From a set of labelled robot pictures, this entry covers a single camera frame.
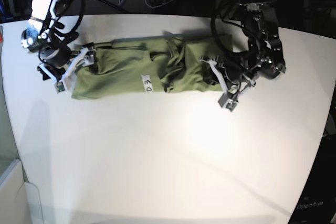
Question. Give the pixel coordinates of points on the white cardboard box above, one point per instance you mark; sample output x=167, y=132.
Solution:
x=20, y=200

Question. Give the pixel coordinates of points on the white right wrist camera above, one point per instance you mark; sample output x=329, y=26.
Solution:
x=65, y=85

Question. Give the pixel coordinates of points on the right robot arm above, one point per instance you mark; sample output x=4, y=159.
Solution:
x=45, y=37

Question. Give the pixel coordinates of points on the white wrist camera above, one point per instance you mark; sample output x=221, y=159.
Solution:
x=65, y=85
x=228, y=101

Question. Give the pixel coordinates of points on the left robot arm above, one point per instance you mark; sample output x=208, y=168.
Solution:
x=237, y=71

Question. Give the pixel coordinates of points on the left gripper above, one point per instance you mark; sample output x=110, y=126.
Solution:
x=232, y=86

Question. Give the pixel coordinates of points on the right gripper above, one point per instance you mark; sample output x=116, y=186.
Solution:
x=71, y=66

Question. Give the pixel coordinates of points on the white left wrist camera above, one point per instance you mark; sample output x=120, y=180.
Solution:
x=228, y=101

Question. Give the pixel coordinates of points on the white label tag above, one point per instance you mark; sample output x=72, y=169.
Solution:
x=147, y=83

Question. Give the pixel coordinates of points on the black OpenArm case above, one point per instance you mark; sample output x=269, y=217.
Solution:
x=317, y=201

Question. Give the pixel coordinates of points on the green T-shirt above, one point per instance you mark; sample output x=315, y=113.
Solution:
x=173, y=63

